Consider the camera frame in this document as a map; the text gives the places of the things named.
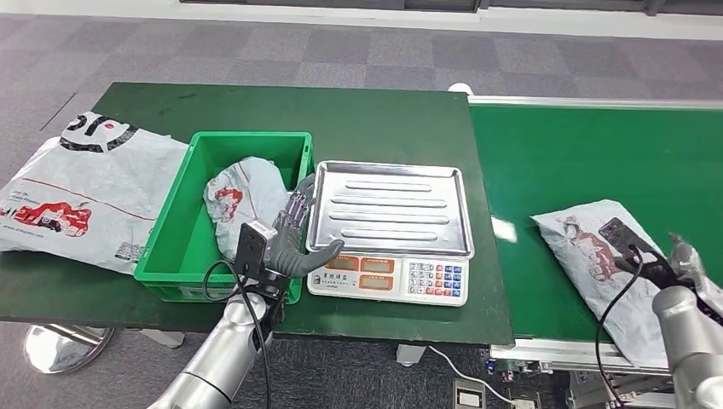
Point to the grey floor socket box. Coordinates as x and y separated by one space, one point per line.
469 398

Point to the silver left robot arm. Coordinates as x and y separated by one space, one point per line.
226 361

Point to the round chrome table base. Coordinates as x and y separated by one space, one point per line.
65 350

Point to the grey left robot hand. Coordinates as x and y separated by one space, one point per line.
285 254

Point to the conveyor control board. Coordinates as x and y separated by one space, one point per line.
513 367

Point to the grey courier parcel red print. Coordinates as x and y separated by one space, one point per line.
576 271
248 197

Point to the white electronic scale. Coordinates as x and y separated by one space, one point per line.
429 279

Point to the steel scale tray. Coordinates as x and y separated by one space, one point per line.
390 209

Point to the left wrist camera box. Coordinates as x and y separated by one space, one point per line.
253 248

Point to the green conveyor belt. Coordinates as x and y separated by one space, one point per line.
565 158

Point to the white table foot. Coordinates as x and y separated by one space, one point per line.
411 355
164 338

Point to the white conveyor roller end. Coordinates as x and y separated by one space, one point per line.
460 88

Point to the white plug adapter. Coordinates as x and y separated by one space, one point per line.
523 404

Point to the large flat grey courier bag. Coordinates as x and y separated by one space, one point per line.
85 180

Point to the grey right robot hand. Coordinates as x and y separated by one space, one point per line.
683 265

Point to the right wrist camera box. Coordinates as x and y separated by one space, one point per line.
621 237

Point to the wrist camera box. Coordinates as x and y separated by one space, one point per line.
621 237
253 248

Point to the green plastic crate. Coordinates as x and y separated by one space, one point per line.
172 254

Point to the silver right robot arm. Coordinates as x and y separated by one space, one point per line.
689 344

